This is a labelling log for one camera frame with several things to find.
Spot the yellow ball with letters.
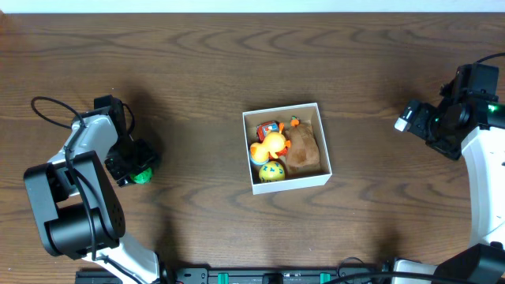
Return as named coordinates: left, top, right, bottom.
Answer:
left=259, top=161, right=286, bottom=183

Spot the brown plush capybara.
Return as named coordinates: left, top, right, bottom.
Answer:
left=286, top=116, right=320, bottom=170

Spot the black cable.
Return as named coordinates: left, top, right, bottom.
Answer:
left=475, top=51, right=505, bottom=65
left=30, top=95, right=137, bottom=261

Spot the white cardboard box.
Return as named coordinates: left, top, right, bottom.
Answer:
left=242, top=103, right=332, bottom=195

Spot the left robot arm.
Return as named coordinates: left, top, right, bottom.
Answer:
left=24, top=95, right=170, bottom=283

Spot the yellow rubber duck toy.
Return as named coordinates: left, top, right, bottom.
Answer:
left=249, top=122, right=291, bottom=165

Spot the left black cable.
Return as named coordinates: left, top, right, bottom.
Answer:
left=30, top=95, right=137, bottom=261

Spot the right black cable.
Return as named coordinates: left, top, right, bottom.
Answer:
left=475, top=51, right=505, bottom=65

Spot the green ridged disc toy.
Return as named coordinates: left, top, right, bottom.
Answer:
left=130, top=167, right=153, bottom=185

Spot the red toy fire truck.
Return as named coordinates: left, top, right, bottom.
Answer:
left=256, top=121, right=280, bottom=142

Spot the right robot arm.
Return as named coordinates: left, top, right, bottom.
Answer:
left=393, top=62, right=504, bottom=283

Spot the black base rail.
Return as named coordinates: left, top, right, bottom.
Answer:
left=75, top=266, right=391, bottom=284

